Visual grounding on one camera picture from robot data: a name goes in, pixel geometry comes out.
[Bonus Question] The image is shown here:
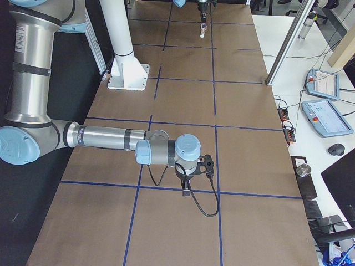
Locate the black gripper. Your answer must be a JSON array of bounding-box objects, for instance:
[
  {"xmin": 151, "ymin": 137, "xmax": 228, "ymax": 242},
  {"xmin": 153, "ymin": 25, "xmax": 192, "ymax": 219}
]
[
  {"xmin": 197, "ymin": 1, "xmax": 216, "ymax": 24},
  {"xmin": 175, "ymin": 168, "xmax": 194, "ymax": 197}
]

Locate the white brass PPR fitting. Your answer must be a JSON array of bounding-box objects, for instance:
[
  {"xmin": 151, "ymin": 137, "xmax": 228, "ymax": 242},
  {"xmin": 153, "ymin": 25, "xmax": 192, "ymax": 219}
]
[{"xmin": 200, "ymin": 23, "xmax": 207, "ymax": 38}]

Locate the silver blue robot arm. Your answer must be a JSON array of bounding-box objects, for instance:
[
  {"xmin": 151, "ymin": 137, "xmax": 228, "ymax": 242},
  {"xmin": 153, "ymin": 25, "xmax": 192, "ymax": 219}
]
[
  {"xmin": 173, "ymin": 0, "xmax": 217, "ymax": 28},
  {"xmin": 1, "ymin": 1, "xmax": 210, "ymax": 196}
]

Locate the white pillar with base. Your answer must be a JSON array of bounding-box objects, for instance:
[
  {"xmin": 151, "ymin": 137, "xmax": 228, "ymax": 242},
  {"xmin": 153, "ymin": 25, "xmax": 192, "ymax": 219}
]
[{"xmin": 100, "ymin": 0, "xmax": 150, "ymax": 91}]

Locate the clear water bottle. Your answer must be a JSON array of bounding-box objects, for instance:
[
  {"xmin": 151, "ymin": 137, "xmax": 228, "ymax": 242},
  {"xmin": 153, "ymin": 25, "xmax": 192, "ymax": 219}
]
[{"xmin": 297, "ymin": 11, "xmax": 318, "ymax": 39}]

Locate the small metal cup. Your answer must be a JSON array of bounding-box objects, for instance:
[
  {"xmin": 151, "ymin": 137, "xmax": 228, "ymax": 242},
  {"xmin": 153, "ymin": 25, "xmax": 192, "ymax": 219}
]
[{"xmin": 296, "ymin": 163, "xmax": 311, "ymax": 177}]

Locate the orange black connector board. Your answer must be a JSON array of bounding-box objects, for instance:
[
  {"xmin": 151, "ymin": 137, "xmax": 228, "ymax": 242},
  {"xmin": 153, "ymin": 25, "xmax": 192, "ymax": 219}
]
[{"xmin": 277, "ymin": 107, "xmax": 290, "ymax": 122}]

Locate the upper teach pendant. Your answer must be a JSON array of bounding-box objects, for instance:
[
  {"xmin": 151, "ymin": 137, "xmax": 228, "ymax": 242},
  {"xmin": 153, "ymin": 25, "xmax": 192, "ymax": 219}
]
[{"xmin": 305, "ymin": 69, "xmax": 340, "ymax": 100}]

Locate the teach pendant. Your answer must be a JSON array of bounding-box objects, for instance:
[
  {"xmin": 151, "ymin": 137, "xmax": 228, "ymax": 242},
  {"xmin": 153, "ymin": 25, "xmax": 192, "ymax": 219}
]
[
  {"xmin": 305, "ymin": 69, "xmax": 340, "ymax": 100},
  {"xmin": 301, "ymin": 99, "xmax": 354, "ymax": 137}
]

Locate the wooden board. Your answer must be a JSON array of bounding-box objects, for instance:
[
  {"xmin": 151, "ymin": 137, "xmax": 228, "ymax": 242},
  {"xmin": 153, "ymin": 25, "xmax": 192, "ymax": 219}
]
[{"xmin": 328, "ymin": 26, "xmax": 355, "ymax": 68}]

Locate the lower teach pendant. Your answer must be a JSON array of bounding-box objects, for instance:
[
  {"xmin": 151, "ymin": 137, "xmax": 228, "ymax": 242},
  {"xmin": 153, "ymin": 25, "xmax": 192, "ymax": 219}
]
[{"xmin": 301, "ymin": 99, "xmax": 354, "ymax": 137}]

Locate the black monitor corner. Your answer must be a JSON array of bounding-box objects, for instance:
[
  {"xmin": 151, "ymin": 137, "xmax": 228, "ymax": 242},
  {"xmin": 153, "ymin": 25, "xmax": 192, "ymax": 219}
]
[{"xmin": 321, "ymin": 151, "xmax": 354, "ymax": 227}]

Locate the black computer mouse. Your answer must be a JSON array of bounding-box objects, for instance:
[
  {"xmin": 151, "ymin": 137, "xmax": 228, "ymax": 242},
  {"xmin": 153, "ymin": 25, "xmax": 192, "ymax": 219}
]
[{"xmin": 327, "ymin": 143, "xmax": 345, "ymax": 156}]

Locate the blue bag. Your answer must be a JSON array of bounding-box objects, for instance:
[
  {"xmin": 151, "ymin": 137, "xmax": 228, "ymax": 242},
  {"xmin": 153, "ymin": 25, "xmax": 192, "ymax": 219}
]
[{"xmin": 322, "ymin": 250, "xmax": 354, "ymax": 266}]

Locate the aluminium frame post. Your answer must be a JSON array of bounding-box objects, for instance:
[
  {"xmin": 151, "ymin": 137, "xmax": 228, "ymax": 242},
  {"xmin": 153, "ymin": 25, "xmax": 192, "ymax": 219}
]
[{"xmin": 265, "ymin": 0, "xmax": 315, "ymax": 86}]

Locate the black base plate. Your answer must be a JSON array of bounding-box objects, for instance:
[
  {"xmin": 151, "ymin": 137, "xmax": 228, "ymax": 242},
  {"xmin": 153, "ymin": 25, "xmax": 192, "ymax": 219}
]
[{"xmin": 291, "ymin": 156, "xmax": 317, "ymax": 200}]

